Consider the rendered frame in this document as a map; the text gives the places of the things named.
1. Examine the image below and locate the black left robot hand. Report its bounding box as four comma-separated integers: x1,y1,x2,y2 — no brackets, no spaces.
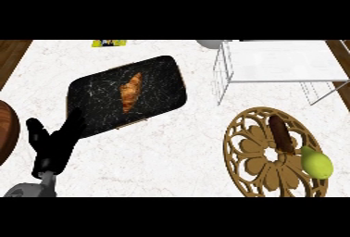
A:
25,106,87,181

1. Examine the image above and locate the tan round floral placemat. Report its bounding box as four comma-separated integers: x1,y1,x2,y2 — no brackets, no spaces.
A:
222,106,330,198

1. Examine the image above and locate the dark brown sweet potato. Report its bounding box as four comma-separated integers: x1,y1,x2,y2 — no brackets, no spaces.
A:
268,115,297,156

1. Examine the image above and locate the brown wooden round object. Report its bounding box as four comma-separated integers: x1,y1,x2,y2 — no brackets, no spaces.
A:
0,100,22,168

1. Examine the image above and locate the black marbled cutting board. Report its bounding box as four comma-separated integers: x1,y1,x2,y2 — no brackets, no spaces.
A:
65,55,189,140

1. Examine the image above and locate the golden brown croissant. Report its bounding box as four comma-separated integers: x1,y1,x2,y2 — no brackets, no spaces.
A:
118,71,144,115

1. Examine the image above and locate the yellow and blue packet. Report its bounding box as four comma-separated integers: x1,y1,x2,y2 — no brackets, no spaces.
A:
90,40,129,48

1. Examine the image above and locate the grey round bowl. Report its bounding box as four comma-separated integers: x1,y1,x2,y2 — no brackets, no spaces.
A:
195,40,225,50

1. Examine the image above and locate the green pear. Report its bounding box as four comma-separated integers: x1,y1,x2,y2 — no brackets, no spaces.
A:
300,145,336,181

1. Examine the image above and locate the white wire tiered shelf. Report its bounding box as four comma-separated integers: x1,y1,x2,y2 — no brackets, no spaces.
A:
211,40,350,106

